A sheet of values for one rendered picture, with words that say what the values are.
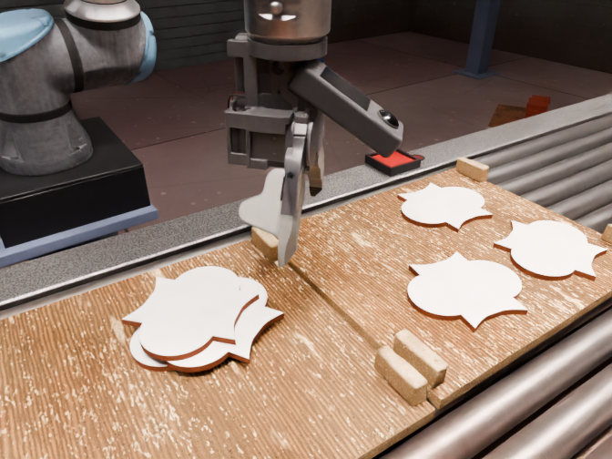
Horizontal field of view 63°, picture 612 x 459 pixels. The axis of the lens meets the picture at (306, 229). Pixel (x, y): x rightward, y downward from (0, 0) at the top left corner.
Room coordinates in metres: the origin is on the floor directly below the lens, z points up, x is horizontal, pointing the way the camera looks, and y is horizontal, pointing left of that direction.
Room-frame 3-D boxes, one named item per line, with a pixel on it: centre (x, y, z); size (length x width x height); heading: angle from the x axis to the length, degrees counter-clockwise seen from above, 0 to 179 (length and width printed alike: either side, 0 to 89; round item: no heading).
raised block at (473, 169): (0.79, -0.29, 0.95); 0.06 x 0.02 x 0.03; 34
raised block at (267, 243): (0.55, 0.05, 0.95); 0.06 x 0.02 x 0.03; 32
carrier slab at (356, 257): (0.57, -0.20, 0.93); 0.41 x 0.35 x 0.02; 124
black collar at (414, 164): (0.88, -0.17, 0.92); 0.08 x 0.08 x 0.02; 33
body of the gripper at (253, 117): (0.47, 0.02, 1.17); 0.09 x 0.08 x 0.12; 77
